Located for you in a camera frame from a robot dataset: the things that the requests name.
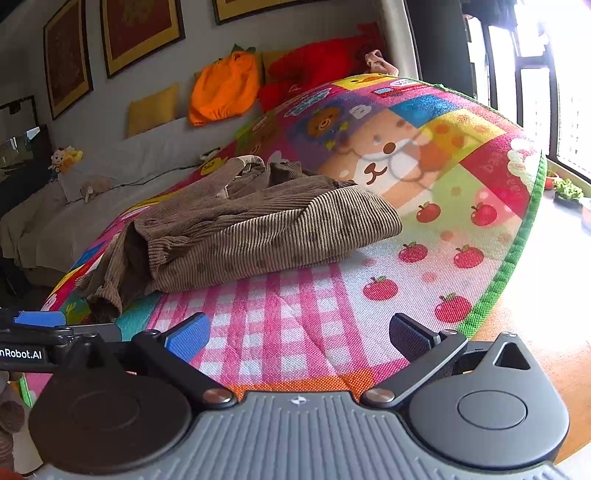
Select wide framed picture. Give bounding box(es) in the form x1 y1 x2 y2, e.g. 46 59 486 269
100 0 186 78

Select green potted plant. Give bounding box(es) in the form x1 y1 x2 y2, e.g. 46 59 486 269
553 178 585 208

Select gold framed picture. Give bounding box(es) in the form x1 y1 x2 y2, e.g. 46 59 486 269
212 0 298 26

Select hanging clothes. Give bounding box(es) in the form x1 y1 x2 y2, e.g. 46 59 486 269
463 0 525 29

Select orange pumpkin cushion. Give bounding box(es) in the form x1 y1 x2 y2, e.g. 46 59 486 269
188 44 260 127

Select small yellow doll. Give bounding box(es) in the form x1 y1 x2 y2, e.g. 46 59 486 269
48 145 84 175

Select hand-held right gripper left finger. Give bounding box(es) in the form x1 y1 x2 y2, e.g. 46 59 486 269
65 313 236 409

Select beige plush toy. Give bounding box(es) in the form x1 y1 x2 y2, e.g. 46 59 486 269
79 176 112 204

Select black framed mirror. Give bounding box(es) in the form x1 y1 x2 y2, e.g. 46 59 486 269
0 95 54 217

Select black window frame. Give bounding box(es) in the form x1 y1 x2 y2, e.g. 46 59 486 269
464 14 591 182

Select brown dotted corduroy garment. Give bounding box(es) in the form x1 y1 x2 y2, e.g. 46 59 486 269
76 156 403 324

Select colourful cartoon play mat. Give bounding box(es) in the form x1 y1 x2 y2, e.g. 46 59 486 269
23 74 548 407

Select tall framed picture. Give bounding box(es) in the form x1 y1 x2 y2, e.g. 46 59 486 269
44 0 94 121

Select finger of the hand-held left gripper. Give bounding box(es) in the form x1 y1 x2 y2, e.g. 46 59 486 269
0 322 122 344
0 310 68 328

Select red plush toy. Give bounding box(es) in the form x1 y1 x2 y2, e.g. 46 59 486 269
257 23 387 112

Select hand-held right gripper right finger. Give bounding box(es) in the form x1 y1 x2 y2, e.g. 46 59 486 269
362 313 532 408

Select large yellow cushion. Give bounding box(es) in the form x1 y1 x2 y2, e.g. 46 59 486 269
127 83 181 138

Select pink plush toy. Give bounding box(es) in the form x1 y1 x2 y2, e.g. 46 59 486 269
365 50 400 77

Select person's left forearm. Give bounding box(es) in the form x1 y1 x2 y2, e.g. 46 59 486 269
0 369 31 479

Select thin dark cable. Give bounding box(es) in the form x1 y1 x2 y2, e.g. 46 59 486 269
111 162 204 188

